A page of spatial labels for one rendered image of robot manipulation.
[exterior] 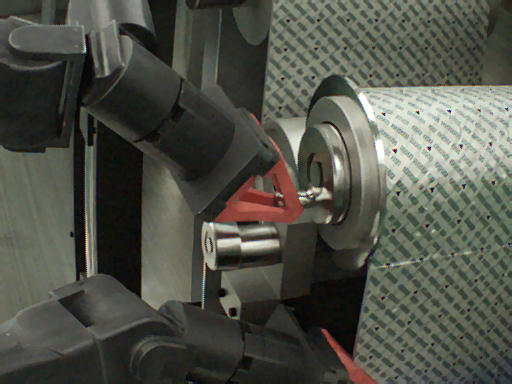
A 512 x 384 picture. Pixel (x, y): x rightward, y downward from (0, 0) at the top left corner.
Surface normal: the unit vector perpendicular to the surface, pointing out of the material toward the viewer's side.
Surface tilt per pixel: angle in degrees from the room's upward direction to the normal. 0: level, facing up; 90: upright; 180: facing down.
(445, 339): 90
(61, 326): 4
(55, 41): 14
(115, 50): 49
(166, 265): 0
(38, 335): 4
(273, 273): 90
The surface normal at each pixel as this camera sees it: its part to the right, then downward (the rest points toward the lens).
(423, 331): 0.32, 0.47
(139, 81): 0.62, 0.16
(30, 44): 0.22, -0.76
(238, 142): -0.64, -0.47
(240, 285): 0.07, -0.88
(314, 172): -0.94, 0.09
